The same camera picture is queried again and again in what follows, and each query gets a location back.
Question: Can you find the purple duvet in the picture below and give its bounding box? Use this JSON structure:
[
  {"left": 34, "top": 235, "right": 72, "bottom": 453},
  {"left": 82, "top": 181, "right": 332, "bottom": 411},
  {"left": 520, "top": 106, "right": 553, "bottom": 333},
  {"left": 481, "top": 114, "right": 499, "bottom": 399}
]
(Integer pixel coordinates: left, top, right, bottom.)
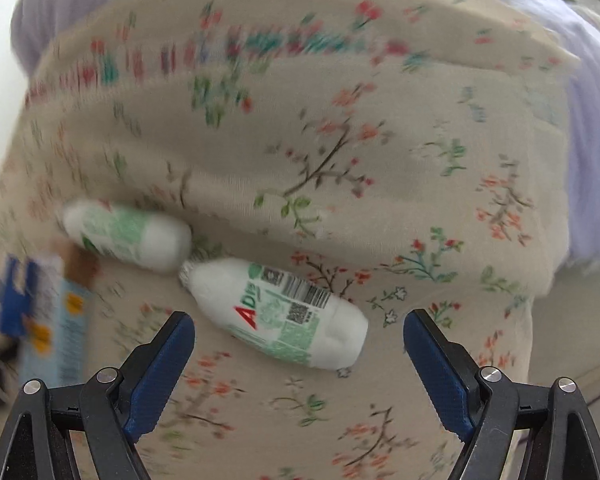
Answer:
[{"left": 10, "top": 0, "right": 600, "bottom": 281}]

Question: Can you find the beige floral blanket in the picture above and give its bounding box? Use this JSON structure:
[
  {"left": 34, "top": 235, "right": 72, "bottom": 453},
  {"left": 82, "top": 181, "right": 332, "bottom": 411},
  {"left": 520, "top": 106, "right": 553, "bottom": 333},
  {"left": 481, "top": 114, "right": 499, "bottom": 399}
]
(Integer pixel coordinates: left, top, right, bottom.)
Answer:
[{"left": 0, "top": 0, "right": 588, "bottom": 480}]

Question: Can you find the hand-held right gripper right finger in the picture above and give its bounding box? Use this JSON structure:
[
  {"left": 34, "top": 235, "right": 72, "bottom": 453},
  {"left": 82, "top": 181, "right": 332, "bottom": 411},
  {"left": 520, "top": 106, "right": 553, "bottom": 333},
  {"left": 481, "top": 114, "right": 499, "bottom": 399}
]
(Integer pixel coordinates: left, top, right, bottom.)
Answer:
[{"left": 402, "top": 308, "right": 600, "bottom": 480}]

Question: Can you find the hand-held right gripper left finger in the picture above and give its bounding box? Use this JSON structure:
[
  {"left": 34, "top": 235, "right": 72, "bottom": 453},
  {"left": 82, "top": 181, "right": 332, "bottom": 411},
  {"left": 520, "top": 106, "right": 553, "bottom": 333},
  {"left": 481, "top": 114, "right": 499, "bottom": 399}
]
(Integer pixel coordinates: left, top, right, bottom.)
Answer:
[{"left": 0, "top": 311, "right": 197, "bottom": 480}]

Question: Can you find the white green-label bottle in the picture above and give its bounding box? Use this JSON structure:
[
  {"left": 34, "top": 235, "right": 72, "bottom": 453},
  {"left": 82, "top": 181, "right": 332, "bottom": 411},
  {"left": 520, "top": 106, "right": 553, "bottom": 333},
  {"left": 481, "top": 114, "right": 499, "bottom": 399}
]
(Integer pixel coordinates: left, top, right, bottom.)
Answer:
[
  {"left": 178, "top": 257, "right": 370, "bottom": 372},
  {"left": 61, "top": 199, "right": 193, "bottom": 275}
]

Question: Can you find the large blue carton box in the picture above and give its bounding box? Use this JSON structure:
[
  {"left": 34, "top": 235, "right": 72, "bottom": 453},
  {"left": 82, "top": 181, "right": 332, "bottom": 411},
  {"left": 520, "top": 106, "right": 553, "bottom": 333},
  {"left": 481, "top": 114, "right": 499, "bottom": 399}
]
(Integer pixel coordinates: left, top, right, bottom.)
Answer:
[{"left": 0, "top": 239, "right": 102, "bottom": 388}]

